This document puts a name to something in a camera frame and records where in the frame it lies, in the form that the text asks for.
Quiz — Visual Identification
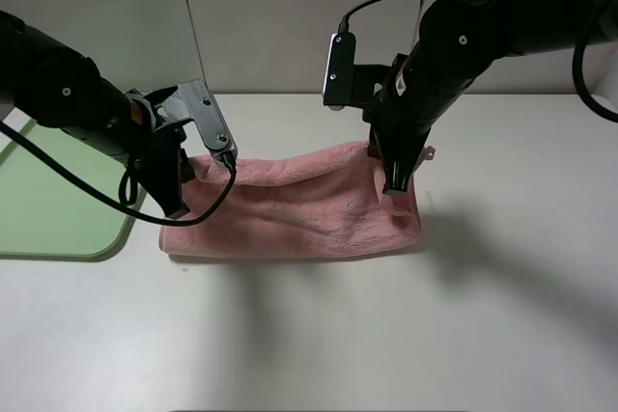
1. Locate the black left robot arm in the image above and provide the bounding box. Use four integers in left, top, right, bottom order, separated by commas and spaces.
1, 13, 192, 219

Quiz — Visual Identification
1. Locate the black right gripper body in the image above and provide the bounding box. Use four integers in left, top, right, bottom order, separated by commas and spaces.
369, 54, 464, 160

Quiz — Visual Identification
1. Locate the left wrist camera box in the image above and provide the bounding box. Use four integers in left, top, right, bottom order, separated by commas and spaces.
156, 79, 238, 172

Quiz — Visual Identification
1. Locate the pink terry towel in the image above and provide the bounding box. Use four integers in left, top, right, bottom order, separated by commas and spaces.
159, 141, 421, 261

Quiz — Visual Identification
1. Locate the black left camera cable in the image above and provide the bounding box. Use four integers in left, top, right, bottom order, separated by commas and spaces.
0, 0, 238, 228

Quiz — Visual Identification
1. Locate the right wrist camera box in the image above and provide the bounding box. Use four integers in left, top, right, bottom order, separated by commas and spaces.
322, 31, 391, 109

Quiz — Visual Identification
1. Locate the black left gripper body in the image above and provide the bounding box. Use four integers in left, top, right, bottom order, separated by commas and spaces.
103, 88, 186, 190

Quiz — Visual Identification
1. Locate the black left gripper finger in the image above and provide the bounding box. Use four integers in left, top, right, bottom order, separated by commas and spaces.
144, 161, 189, 218
180, 148, 194, 183

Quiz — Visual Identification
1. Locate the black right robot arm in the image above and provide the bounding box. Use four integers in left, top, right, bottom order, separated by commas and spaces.
367, 0, 617, 195

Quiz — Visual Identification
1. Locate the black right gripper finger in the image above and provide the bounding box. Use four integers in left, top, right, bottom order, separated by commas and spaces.
382, 152, 415, 196
367, 134, 382, 159

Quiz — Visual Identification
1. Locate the green plastic tray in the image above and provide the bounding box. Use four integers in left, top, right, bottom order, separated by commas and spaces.
1, 122, 134, 262

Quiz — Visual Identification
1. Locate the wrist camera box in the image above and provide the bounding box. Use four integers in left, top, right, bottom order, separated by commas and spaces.
156, 79, 238, 172
322, 31, 391, 109

